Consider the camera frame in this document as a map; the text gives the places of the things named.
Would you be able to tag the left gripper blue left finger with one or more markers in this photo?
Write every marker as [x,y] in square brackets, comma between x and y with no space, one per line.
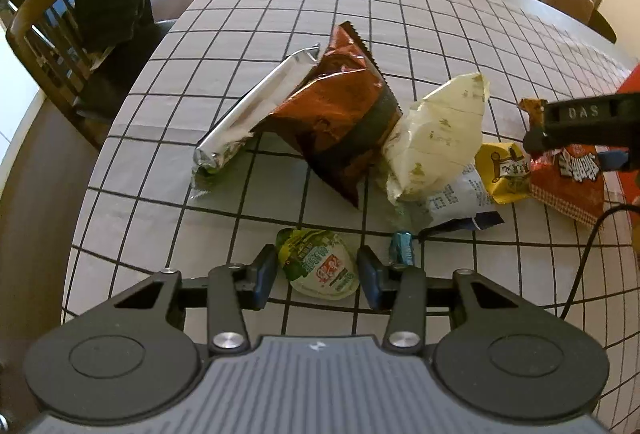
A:
[230,290]

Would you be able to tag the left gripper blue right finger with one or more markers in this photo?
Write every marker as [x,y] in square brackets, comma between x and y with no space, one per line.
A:
[400,289]

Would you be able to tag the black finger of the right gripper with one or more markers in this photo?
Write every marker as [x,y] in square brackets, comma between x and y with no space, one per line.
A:
[592,121]

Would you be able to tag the small teal candy wrapper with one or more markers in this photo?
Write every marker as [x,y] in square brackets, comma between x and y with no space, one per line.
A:
[401,249]

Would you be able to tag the red patterned snack bag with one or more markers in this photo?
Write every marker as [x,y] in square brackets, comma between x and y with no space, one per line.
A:
[570,178]

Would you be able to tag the green white jelly cup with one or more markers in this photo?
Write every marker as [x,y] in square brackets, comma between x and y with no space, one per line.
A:
[317,263]

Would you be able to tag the white black snack packet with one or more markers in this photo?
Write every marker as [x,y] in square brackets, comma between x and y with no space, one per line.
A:
[463,204]

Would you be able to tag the yellow small snack packet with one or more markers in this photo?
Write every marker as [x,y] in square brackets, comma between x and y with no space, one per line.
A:
[504,170]

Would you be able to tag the silver foil snack bag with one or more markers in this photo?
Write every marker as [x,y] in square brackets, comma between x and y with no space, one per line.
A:
[216,149]

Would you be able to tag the cream white snack bag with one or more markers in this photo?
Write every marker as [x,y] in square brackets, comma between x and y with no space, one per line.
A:
[435,140]

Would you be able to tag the dark red foil chip bag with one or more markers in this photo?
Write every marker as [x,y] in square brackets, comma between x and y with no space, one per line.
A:
[340,118]

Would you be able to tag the red white cardboard box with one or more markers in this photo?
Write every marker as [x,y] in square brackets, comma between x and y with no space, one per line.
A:
[629,181]

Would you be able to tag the wooden chair with black cloth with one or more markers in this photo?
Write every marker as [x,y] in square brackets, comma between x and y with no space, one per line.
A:
[86,55]

